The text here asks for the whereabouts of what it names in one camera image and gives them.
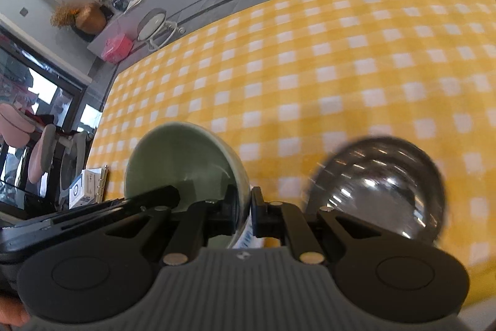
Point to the pink cushion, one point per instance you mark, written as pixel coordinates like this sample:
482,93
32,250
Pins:
13,125

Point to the white paper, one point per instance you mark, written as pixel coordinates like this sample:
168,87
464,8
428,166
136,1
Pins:
135,0

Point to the white cardboard box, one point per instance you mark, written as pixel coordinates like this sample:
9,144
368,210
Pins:
83,187

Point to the blue steel bowl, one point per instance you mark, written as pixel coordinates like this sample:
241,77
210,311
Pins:
379,179

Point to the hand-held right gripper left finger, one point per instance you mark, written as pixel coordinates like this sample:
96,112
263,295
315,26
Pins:
217,212

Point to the blue patterned vase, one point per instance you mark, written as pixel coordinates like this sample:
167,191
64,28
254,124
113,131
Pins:
118,3

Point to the gold pot with dried flowers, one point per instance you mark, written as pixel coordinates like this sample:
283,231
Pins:
91,19

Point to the wall switch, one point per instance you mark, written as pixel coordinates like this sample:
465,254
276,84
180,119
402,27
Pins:
24,11

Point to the green ceramic bowl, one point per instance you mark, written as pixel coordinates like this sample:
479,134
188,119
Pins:
174,156

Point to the round table mirror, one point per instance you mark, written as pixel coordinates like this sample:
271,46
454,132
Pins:
151,24

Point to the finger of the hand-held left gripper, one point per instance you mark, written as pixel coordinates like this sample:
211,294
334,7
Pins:
155,197

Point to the yellow checked tablecloth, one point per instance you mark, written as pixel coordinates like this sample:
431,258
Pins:
310,63

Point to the pink box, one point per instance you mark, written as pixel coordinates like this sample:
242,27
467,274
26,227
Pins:
116,48

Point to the grey office chair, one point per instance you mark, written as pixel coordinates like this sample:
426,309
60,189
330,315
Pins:
48,145

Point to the black framed glass door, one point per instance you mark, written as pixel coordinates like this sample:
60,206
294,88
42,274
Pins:
83,90

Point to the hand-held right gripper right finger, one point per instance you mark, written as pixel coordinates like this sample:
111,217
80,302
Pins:
256,209

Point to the person's left hand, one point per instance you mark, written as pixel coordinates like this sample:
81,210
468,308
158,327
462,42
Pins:
9,313

